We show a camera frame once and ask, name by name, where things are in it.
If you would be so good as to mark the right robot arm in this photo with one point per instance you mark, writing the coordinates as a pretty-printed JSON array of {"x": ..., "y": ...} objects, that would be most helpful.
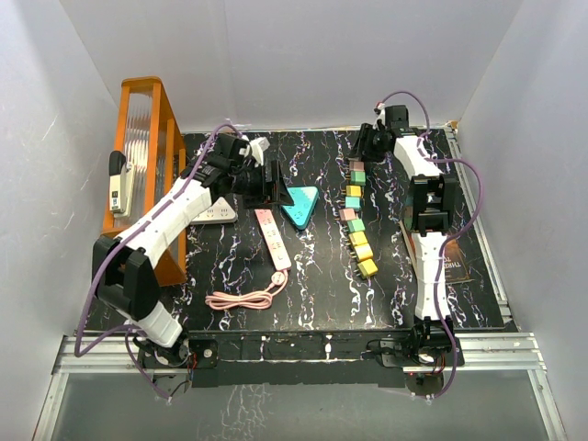
[{"x": 428, "y": 216}]

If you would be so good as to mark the white triangular power strip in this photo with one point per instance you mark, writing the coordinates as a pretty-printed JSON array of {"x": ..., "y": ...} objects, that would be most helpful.
[{"x": 220, "y": 212}]

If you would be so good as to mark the blue plug adapter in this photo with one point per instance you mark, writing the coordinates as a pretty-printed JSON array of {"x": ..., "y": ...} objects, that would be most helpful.
[{"x": 353, "y": 203}]

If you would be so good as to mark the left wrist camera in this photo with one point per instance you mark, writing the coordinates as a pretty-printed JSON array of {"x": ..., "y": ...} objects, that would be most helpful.
[{"x": 256, "y": 150}]

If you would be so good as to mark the yellow plug adapter one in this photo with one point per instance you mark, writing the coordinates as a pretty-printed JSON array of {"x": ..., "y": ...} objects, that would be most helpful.
[{"x": 357, "y": 238}]

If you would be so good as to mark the green plug adapter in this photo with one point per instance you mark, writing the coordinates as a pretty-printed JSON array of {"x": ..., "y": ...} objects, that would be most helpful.
[{"x": 356, "y": 225}]

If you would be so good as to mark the yellow plug adapter three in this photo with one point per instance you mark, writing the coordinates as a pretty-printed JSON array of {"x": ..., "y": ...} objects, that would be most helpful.
[{"x": 367, "y": 268}]

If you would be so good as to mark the yellow plug adapter two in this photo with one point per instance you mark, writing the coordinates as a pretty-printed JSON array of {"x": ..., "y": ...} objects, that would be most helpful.
[{"x": 363, "y": 252}]

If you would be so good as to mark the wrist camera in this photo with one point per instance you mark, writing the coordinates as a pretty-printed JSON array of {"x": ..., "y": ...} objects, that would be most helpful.
[
  {"x": 380, "y": 122},
  {"x": 256, "y": 150}
]

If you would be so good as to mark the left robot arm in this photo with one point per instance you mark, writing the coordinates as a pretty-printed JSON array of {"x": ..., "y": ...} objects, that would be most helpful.
[{"x": 124, "y": 266}]

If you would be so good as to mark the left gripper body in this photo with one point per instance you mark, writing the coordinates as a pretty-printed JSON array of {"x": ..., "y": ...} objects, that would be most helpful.
[{"x": 249, "y": 183}]

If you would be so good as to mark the pink power strip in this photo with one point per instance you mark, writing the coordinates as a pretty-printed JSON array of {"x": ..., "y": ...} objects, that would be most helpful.
[{"x": 273, "y": 239}]

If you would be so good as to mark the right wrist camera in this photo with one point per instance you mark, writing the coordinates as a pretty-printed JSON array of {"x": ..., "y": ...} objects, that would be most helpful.
[{"x": 380, "y": 122}]

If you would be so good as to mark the white black stapler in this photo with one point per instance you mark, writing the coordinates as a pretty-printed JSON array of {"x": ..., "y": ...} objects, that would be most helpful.
[{"x": 121, "y": 180}]

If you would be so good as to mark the teal triangular power strip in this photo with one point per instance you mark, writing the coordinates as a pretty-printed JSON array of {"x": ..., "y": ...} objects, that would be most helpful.
[{"x": 304, "y": 201}]

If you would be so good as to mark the yellow plug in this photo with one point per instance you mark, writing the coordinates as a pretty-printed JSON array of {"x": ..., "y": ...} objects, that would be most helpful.
[{"x": 353, "y": 191}]

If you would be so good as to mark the aluminium frame rail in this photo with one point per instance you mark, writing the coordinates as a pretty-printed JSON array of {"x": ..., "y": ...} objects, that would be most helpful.
[{"x": 310, "y": 358}]

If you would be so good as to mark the orange wooden rack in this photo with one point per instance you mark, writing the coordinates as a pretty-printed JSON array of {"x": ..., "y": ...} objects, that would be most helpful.
[{"x": 148, "y": 135}]

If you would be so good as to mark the dark book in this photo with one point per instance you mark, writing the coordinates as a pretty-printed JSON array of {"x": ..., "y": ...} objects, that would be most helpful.
[{"x": 456, "y": 270}]

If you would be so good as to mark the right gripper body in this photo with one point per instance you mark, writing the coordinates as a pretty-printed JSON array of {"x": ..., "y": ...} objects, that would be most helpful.
[{"x": 378, "y": 150}]

